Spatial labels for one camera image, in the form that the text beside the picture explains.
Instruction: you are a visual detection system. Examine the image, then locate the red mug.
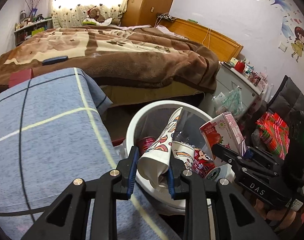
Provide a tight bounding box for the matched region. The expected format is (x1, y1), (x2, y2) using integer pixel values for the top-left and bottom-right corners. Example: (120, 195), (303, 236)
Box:
(234, 61), (245, 74)

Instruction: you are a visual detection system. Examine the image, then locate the blue checked tablecloth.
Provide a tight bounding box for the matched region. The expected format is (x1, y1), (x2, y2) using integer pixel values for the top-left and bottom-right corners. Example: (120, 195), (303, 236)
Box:
(0, 68), (120, 239)

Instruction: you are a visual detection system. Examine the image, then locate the strawberry milk carton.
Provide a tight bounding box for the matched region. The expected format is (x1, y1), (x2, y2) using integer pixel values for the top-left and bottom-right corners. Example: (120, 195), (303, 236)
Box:
(200, 112), (247, 156)

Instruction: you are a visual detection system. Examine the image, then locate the right hand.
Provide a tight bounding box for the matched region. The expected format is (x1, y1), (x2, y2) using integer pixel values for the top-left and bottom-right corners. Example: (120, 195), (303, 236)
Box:
(254, 199), (297, 230)

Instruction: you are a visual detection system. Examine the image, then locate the red box on bed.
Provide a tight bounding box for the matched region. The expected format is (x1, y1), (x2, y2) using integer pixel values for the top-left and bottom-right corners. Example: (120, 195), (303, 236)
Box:
(8, 69), (34, 88)

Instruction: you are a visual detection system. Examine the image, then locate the red soda can front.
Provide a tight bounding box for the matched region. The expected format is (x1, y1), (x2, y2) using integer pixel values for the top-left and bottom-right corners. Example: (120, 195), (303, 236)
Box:
(192, 148), (215, 178)

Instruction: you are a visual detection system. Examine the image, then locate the patterned paper cup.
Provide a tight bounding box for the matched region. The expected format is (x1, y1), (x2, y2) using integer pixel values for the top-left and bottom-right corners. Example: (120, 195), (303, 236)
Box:
(137, 107), (183, 190)

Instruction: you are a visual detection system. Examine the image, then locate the grey bedside cabinet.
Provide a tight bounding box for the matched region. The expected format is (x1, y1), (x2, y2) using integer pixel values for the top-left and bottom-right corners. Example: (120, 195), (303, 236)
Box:
(199, 62), (262, 120)

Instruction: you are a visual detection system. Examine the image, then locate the crushed red soda can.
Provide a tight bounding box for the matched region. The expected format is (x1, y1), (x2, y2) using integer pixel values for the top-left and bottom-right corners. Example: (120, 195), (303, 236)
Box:
(136, 137), (156, 156)

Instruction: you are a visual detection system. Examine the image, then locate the black chair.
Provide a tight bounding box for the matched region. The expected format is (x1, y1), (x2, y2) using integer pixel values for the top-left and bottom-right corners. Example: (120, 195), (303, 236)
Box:
(267, 75), (304, 125)

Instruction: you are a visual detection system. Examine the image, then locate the wooden bed headboard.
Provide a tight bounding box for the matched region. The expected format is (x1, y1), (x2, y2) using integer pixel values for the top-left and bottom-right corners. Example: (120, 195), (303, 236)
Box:
(161, 18), (243, 61)

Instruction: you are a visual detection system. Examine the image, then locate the orange wooden wardrobe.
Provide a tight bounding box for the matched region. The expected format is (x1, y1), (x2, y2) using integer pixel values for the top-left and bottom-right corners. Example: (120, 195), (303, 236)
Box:
(121, 0), (173, 27)

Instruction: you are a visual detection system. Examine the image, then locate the white trash bin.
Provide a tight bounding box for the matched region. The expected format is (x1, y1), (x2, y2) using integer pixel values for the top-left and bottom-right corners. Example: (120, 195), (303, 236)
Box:
(125, 100), (235, 209)

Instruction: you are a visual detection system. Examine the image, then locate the brown blanket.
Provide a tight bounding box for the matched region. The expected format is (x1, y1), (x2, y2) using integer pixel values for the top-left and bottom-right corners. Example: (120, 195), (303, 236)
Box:
(0, 25), (220, 92)

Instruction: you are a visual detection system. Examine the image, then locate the white wall shelf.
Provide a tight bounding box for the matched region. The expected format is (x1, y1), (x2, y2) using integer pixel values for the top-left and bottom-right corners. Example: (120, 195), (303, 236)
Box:
(14, 17), (53, 47)

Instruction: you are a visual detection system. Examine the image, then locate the black phone on bed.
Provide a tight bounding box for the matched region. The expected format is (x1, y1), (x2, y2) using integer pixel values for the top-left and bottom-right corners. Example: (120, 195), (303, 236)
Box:
(42, 56), (69, 66)

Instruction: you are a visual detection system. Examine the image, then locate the hanging plastic bag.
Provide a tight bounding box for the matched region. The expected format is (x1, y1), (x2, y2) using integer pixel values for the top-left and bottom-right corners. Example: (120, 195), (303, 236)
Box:
(212, 86), (244, 117)

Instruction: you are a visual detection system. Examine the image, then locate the brown teddy bear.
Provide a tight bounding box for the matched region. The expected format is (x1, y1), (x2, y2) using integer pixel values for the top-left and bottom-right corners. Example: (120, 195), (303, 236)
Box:
(87, 7), (105, 23)

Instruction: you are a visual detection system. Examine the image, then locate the red green gift bag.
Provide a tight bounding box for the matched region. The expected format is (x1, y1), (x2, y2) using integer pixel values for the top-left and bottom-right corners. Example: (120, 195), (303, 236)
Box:
(256, 112), (290, 160)

